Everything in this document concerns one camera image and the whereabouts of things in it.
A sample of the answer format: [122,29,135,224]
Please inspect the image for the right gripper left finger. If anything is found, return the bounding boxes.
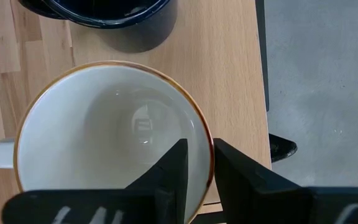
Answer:
[126,138,188,224]

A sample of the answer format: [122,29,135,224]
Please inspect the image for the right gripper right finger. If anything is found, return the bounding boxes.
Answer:
[213,138,310,224]

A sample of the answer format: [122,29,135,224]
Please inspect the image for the teal mug white handle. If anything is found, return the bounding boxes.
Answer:
[0,60,214,224]

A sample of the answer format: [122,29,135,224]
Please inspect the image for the dark blue enamel mug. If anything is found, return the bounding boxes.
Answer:
[17,0,179,53]

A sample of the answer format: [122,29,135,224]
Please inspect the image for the wooden shelf black frame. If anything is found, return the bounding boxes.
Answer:
[0,0,298,224]

